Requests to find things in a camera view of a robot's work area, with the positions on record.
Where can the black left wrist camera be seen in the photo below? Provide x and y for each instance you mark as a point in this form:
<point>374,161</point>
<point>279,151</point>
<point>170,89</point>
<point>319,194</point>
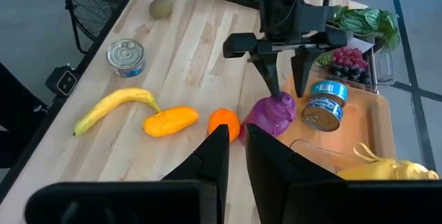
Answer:
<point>312,18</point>

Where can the black floor fan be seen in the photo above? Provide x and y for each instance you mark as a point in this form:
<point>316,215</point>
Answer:
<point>93,6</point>

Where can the yellow banana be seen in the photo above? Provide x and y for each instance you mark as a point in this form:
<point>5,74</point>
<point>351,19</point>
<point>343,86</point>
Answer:
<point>110,104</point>

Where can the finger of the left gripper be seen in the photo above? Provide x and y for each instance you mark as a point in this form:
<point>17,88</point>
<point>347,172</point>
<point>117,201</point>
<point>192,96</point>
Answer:
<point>269,73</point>
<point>304,70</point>

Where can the green striped-leaf plant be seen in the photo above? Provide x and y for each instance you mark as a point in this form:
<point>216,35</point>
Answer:
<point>366,21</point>

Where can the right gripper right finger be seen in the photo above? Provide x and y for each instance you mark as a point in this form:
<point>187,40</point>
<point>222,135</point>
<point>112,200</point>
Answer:
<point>276,175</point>

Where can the tin can blue label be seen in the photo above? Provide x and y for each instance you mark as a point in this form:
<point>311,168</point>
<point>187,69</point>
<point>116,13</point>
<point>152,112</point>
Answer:
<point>321,115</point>
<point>126,58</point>
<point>329,89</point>

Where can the orange carrot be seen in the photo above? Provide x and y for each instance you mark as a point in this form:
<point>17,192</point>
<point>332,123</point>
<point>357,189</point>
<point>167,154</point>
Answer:
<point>171,121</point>

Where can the orange plastic bin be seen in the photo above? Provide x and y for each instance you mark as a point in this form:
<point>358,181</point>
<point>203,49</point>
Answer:
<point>362,123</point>

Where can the black table-level camera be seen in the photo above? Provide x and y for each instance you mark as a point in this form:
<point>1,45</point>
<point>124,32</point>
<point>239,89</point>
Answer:
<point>62,80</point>

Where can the clear plastic bin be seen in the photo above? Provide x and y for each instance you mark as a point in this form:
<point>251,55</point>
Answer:
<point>383,68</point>
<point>321,161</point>

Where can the brown kiwi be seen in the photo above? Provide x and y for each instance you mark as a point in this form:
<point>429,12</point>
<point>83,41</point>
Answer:
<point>161,7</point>

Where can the magenta squeeze bottle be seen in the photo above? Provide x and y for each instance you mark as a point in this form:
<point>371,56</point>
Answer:
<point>273,117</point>

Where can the yellow squeeze bottle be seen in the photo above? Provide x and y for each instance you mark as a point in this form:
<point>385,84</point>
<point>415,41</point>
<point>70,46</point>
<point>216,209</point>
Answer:
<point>386,170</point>

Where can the red grape bunch with leaf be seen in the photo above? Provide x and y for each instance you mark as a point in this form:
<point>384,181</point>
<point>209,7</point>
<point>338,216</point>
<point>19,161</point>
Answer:
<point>348,58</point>

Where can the orange fruit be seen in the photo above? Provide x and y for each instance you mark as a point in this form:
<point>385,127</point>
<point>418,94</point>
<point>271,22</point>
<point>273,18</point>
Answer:
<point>224,123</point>

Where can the dark grape bunch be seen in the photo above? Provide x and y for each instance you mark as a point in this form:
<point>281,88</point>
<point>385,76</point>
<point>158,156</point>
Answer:
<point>352,73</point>

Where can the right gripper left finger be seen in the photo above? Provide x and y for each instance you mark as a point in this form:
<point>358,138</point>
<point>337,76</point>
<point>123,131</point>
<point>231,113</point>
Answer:
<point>207,168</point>

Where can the large black object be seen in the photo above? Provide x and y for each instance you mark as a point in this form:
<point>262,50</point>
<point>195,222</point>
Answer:
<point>20,120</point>

